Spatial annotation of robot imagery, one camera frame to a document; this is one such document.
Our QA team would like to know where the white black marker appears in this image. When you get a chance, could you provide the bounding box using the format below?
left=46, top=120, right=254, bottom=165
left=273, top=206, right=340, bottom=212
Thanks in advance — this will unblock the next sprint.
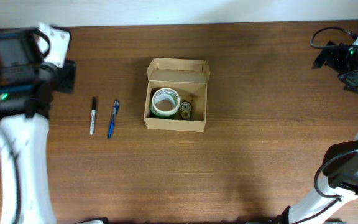
left=89, top=97, right=97, bottom=135

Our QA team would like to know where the blue ballpoint pen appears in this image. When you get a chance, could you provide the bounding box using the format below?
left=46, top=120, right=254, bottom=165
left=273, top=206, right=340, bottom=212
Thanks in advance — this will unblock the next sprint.
left=108, top=99, right=119, bottom=139

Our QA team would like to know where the green tape roll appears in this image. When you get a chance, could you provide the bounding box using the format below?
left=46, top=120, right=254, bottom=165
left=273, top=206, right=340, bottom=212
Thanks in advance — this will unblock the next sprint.
left=149, top=93, right=180, bottom=119

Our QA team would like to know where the cream masking tape roll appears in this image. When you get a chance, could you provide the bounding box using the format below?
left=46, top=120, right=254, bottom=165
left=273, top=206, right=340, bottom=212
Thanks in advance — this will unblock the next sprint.
left=151, top=87, right=181, bottom=117

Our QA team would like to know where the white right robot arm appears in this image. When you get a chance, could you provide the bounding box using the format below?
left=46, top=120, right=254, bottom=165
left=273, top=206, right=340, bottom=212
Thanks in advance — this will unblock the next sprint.
left=273, top=30, right=358, bottom=223

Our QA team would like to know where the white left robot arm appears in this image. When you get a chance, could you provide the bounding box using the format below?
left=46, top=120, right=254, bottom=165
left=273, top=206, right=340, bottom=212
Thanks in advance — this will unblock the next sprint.
left=0, top=23, right=76, bottom=223

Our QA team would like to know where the open cardboard box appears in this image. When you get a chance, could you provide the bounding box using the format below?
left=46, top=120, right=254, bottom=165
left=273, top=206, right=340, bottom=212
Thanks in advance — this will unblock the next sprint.
left=144, top=58, right=211, bottom=133

